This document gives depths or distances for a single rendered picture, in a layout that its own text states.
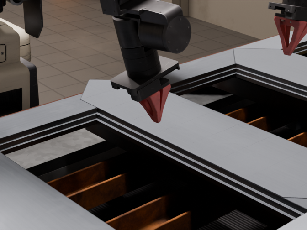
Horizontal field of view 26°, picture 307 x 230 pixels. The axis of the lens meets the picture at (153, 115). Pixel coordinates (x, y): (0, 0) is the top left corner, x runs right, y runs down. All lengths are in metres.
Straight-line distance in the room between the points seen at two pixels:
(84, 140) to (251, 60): 0.48
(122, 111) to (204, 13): 3.90
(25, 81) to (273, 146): 0.82
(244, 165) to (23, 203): 0.39
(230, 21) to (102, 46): 1.03
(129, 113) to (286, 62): 0.52
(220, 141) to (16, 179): 0.40
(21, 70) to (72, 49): 2.78
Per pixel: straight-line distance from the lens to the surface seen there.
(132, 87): 1.05
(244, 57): 1.78
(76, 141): 1.68
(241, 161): 1.22
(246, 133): 1.33
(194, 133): 1.32
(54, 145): 1.66
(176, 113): 1.41
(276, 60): 1.76
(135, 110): 1.42
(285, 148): 1.28
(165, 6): 1.00
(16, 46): 1.86
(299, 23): 1.34
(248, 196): 1.15
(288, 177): 1.18
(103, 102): 1.47
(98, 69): 4.22
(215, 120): 1.38
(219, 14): 5.16
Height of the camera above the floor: 1.40
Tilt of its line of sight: 23 degrees down
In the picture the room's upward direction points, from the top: straight up
